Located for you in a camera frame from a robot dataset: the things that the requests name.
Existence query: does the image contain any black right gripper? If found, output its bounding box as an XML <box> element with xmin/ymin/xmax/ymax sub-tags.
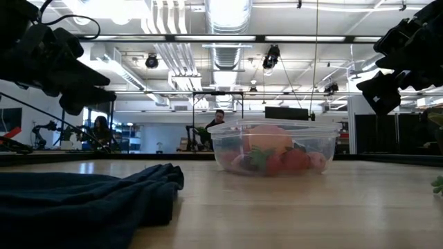
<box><xmin>356</xmin><ymin>15</ymin><xmax>443</xmax><ymax>117</ymax></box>

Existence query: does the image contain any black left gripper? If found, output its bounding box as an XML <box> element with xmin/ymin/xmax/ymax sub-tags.
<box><xmin>0</xmin><ymin>34</ymin><xmax>118</xmax><ymax>117</ymax></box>

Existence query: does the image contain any plain red strawberry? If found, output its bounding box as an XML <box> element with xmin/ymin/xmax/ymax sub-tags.
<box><xmin>282</xmin><ymin>147</ymin><xmax>311</xmax><ymax>173</ymax></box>

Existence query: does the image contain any pink orange toy peach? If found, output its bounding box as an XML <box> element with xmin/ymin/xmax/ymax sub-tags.
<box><xmin>248</xmin><ymin>124</ymin><xmax>294</xmax><ymax>155</ymax></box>

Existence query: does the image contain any person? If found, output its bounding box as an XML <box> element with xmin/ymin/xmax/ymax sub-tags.
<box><xmin>206</xmin><ymin>109</ymin><xmax>226</xmax><ymax>131</ymax></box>
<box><xmin>90</xmin><ymin>116</ymin><xmax>112</xmax><ymax>151</ymax></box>

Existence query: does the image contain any black room partition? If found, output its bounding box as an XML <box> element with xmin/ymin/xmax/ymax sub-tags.
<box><xmin>354</xmin><ymin>113</ymin><xmax>430</xmax><ymax>156</ymax></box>

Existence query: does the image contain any red and black clamp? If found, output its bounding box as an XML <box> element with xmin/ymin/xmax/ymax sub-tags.
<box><xmin>0</xmin><ymin>126</ymin><xmax>34</xmax><ymax>155</ymax></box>

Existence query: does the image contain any clear plastic food container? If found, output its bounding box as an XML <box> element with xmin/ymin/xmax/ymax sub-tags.
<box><xmin>206</xmin><ymin>118</ymin><xmax>342</xmax><ymax>178</ymax></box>

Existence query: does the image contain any black monitor screen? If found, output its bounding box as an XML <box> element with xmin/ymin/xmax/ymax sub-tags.
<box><xmin>264</xmin><ymin>106</ymin><xmax>310</xmax><ymax>122</ymax></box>

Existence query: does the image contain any potted green succulent plant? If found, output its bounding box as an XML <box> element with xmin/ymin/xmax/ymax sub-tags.
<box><xmin>425</xmin><ymin>107</ymin><xmax>443</xmax><ymax>195</ymax></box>

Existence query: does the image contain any dark navy folded cloth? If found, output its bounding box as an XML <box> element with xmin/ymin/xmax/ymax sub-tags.
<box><xmin>0</xmin><ymin>162</ymin><xmax>185</xmax><ymax>249</ymax></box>

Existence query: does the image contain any black overhead light beam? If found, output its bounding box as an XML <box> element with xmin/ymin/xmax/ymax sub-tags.
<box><xmin>78</xmin><ymin>33</ymin><xmax>385</xmax><ymax>44</ymax></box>

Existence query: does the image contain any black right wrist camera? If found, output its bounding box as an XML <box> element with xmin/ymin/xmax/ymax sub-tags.
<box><xmin>373</xmin><ymin>19</ymin><xmax>415</xmax><ymax>53</ymax></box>

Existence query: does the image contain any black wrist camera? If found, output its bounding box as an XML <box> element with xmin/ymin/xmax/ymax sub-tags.
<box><xmin>20</xmin><ymin>24</ymin><xmax>85</xmax><ymax>59</ymax></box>
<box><xmin>373</xmin><ymin>19</ymin><xmax>415</xmax><ymax>53</ymax></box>

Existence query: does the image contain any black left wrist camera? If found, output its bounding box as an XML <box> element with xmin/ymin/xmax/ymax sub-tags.
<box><xmin>20</xmin><ymin>24</ymin><xmax>85</xmax><ymax>59</ymax></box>

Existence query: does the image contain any dark wall screen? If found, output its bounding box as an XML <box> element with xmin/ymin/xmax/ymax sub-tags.
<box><xmin>0</xmin><ymin>107</ymin><xmax>23</xmax><ymax>133</ymax></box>

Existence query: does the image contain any black aluminium table frame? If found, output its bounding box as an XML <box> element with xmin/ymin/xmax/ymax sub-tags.
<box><xmin>0</xmin><ymin>150</ymin><xmax>443</xmax><ymax>167</ymax></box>

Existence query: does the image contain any silver ventilation duct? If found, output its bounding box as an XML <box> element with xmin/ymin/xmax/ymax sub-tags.
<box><xmin>204</xmin><ymin>0</ymin><xmax>253</xmax><ymax>87</ymax></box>

